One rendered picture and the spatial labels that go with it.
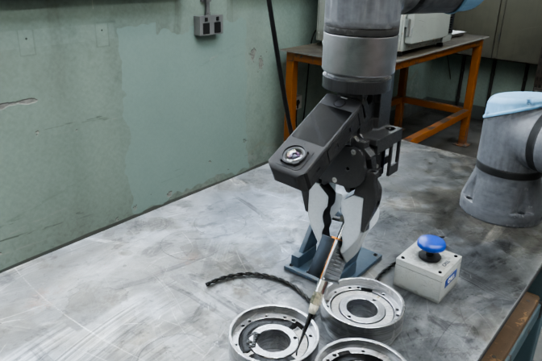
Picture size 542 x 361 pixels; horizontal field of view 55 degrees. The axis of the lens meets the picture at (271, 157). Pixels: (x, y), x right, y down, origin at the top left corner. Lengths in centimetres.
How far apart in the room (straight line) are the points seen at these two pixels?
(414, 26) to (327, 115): 227
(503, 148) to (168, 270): 61
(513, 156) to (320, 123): 54
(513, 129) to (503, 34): 342
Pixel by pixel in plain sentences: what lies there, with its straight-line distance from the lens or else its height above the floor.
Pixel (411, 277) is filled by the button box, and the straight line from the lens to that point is 79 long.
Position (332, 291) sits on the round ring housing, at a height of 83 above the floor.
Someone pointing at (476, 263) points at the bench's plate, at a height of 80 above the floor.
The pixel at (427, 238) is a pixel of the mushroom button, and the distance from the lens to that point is 79.
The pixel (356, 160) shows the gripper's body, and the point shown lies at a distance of 54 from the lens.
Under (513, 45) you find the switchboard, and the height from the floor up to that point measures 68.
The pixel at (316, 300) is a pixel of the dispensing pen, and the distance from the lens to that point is 61.
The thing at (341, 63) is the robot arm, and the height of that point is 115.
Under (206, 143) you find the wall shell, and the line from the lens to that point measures 270.
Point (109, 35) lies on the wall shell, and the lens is 225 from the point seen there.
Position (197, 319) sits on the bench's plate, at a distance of 72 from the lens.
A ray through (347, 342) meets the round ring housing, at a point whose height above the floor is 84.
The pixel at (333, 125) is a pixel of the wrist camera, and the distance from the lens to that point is 52.
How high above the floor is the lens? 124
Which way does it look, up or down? 21 degrees down
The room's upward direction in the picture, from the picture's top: 2 degrees clockwise
